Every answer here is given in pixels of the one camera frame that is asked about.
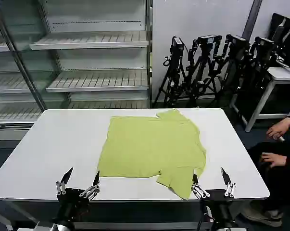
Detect person's left hand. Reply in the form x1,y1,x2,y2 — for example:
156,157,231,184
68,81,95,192
259,152,288,168

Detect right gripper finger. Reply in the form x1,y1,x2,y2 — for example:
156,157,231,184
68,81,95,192
220,167,238,197
191,173,209,200

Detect black monitor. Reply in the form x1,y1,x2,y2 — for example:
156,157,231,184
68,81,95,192
270,12,290,71

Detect glass door with metal frame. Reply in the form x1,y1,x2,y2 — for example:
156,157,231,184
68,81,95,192
0,0,49,112

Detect green t-shirt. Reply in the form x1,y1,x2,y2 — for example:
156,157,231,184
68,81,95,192
97,108,207,200

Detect person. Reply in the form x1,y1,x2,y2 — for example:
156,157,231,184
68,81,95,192
243,115,290,228

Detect grey metal table frame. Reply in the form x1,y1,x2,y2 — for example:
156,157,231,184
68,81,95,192
0,198,234,231

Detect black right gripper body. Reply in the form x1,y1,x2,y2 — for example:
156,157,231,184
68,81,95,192
201,189,235,225

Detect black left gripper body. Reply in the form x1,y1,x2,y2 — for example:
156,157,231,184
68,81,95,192
55,188,90,224

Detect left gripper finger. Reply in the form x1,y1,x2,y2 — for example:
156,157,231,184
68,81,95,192
55,167,74,196
78,170,101,200

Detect white side table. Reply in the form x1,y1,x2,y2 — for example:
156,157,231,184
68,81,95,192
229,66,290,133

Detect empty white display shelf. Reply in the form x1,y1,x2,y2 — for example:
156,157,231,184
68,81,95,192
0,0,153,141

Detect person's right hand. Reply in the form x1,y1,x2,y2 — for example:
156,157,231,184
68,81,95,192
265,117,290,141

